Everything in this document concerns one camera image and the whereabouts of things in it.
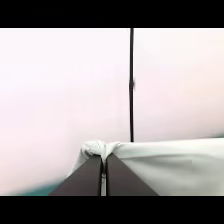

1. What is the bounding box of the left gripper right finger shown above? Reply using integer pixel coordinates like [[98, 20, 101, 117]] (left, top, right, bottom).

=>
[[105, 152, 161, 197]]

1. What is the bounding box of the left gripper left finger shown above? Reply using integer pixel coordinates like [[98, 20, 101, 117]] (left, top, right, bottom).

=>
[[48, 155, 103, 197]]

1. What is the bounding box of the white garment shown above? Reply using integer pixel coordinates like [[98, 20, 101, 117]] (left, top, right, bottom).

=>
[[65, 137, 224, 197]]

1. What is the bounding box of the thin black pole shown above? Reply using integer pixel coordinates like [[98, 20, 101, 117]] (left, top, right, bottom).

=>
[[128, 27, 136, 143]]

